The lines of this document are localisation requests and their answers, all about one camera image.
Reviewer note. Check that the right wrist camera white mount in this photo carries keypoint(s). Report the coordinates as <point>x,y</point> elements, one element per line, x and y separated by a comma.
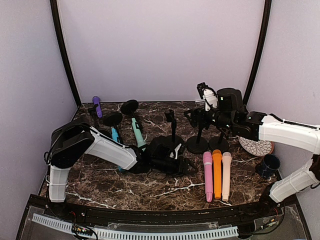
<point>209,96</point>

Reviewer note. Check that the black aluminium rail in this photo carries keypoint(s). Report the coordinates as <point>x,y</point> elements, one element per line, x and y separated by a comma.
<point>244,214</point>

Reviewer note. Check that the black stand for beige microphone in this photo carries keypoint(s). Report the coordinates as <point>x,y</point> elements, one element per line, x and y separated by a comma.
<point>219,142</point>

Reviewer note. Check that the white floral plate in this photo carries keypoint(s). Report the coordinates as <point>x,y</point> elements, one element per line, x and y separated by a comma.
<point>257,148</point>

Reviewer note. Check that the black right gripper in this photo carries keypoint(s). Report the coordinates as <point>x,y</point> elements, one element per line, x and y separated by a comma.
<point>196,112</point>

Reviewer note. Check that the beige toy microphone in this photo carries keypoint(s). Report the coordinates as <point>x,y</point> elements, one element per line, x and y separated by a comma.
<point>226,175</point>

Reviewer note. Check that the black left corner post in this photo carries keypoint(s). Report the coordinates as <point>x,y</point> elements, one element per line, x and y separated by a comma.
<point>63,51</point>

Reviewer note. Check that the purple toy microphone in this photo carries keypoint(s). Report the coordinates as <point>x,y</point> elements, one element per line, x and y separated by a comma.
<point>97,105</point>

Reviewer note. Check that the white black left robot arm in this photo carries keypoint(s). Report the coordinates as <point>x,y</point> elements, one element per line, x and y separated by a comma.
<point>77,138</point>

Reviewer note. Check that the black stand with green microphone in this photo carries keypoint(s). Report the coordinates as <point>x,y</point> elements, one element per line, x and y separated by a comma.
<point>129,108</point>

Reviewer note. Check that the dark blue mug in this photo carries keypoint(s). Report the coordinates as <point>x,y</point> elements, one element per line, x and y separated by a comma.
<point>268,166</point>

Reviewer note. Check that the black right corner post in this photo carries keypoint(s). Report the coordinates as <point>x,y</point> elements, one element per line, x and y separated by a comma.
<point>259,50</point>

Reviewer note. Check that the black stand with blue microphone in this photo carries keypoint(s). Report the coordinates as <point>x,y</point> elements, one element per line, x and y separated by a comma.
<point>113,119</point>

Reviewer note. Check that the mint green toy microphone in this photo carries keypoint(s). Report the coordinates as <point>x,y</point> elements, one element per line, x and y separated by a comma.
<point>137,130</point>

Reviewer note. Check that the orange toy microphone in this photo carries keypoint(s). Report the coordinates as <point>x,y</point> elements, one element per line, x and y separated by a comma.
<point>217,173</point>

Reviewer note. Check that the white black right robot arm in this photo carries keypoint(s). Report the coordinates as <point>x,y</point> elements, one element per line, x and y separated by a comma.
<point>225,110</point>

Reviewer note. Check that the black corner post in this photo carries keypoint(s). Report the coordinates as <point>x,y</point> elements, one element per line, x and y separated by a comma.
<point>63,51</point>
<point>259,50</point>

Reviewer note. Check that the black stand with purple microphone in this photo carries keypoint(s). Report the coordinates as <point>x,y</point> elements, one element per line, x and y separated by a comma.
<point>92,112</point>

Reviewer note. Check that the white slotted cable duct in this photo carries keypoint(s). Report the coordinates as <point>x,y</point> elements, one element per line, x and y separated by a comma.
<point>122,231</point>

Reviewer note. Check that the black stand with orange microphone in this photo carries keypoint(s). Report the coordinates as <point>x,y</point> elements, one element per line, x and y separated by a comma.
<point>197,144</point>

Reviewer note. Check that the pink toy microphone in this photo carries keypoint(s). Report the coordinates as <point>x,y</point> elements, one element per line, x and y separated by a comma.
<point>208,175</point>

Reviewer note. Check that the black stand with pink microphone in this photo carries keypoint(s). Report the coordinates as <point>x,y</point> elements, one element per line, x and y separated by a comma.
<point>174,141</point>

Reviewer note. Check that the blue toy microphone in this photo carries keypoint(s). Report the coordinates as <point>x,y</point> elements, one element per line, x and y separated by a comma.
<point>115,137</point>

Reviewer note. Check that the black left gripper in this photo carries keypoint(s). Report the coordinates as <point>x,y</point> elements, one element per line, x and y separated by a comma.
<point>181,171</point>

